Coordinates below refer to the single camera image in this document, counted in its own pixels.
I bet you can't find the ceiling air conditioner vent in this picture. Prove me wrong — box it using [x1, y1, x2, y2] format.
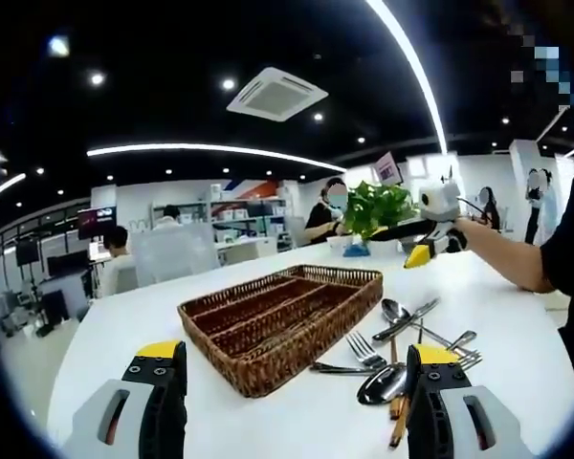
[226, 66, 330, 121]

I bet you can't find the brown wicker utensil storage tray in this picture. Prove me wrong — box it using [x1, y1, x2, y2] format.
[176, 264, 385, 399]

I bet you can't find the storage shelf with boxes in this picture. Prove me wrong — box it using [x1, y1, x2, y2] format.
[205, 182, 293, 250]

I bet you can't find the black monitor on stand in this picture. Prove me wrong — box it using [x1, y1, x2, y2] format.
[14, 238, 42, 267]

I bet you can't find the long curved ceiling light strip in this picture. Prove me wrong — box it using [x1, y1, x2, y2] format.
[365, 0, 449, 154]

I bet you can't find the group of ceiling spotlights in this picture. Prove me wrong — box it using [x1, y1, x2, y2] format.
[0, 33, 570, 202]

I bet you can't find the person's right hand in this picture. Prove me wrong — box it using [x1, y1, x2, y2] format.
[453, 217, 480, 252]

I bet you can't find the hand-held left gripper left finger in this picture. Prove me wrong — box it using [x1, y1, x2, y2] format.
[61, 339, 188, 459]

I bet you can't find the white cup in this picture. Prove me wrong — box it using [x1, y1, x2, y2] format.
[325, 233, 360, 252]

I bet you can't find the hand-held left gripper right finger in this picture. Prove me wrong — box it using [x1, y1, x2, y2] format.
[404, 343, 537, 459]

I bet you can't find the green plant in white pot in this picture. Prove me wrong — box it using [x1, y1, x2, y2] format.
[342, 179, 421, 255]

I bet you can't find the white office desk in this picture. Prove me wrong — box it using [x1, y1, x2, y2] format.
[214, 236, 278, 264]

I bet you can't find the pink hanging sign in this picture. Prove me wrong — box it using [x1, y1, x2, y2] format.
[375, 151, 406, 186]

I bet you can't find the short ceiling light strip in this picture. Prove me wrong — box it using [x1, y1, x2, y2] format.
[0, 171, 28, 200]

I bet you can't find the white mesh office chair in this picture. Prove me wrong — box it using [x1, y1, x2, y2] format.
[129, 222, 221, 284]

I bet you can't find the red wall screen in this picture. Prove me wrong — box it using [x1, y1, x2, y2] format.
[76, 206, 118, 240]

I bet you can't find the black desk monitor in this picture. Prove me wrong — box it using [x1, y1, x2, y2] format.
[46, 251, 90, 277]

